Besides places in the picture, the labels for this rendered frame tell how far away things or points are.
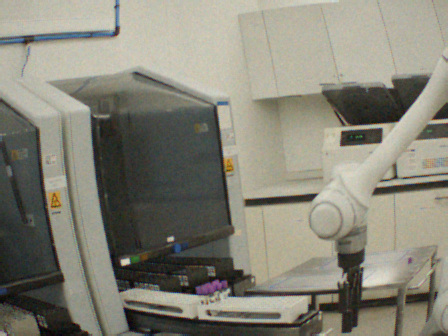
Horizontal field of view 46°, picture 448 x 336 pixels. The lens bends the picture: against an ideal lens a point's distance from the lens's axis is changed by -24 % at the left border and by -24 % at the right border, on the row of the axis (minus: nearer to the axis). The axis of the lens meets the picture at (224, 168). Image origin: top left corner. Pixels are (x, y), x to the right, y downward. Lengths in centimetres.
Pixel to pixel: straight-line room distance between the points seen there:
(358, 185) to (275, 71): 327
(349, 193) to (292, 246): 299
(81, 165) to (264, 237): 270
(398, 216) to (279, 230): 94
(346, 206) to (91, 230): 80
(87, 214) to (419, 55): 282
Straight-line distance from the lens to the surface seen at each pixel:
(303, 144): 481
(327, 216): 123
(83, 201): 176
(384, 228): 392
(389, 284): 174
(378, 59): 414
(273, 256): 432
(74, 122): 176
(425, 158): 376
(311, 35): 436
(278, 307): 157
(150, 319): 182
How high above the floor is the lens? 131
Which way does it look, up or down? 3 degrees down
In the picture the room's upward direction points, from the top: 7 degrees counter-clockwise
